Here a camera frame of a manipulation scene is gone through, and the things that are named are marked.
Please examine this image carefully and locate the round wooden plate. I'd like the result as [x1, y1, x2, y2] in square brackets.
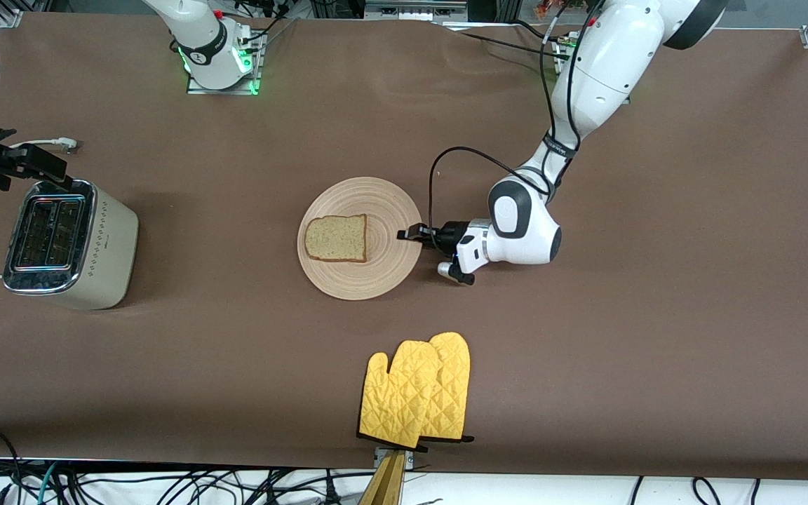
[297, 177, 423, 302]

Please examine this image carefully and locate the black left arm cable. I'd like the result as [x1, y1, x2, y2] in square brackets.
[429, 0, 605, 255]

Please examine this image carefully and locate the brown bread slice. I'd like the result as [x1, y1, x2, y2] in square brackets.
[304, 214, 368, 264]

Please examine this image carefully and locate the brown table cover sheet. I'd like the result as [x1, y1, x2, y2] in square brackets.
[0, 11, 808, 482]

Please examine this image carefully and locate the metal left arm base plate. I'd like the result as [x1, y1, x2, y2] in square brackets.
[551, 32, 633, 105]

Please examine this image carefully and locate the orange patterned object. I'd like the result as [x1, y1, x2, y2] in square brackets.
[534, 0, 588, 19]

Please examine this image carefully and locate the small metal bracket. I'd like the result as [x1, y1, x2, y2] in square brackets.
[373, 447, 416, 471]

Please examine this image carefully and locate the grey metal enclosure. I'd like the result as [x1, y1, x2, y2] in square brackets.
[365, 0, 469, 22]

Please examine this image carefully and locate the cream and chrome toaster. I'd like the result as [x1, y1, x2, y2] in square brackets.
[3, 179, 140, 311]

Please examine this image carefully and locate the wooden post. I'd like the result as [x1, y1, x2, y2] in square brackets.
[357, 450, 405, 505]

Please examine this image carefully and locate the teal cable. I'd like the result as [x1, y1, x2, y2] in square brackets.
[34, 463, 62, 505]

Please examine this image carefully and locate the yellow quilted oven mitt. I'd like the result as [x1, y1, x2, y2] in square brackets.
[418, 332, 476, 444]
[358, 340, 441, 450]

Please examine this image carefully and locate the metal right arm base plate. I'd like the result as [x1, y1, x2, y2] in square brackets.
[186, 20, 265, 96]

